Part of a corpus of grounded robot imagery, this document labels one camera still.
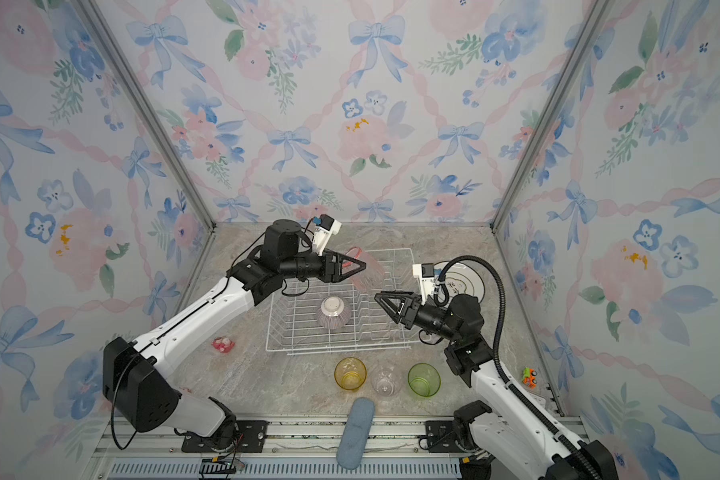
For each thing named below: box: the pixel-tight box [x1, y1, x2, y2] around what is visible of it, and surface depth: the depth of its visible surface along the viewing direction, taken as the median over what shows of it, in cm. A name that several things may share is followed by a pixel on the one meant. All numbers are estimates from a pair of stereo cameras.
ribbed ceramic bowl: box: [317, 296, 352, 329], surface depth 91 cm
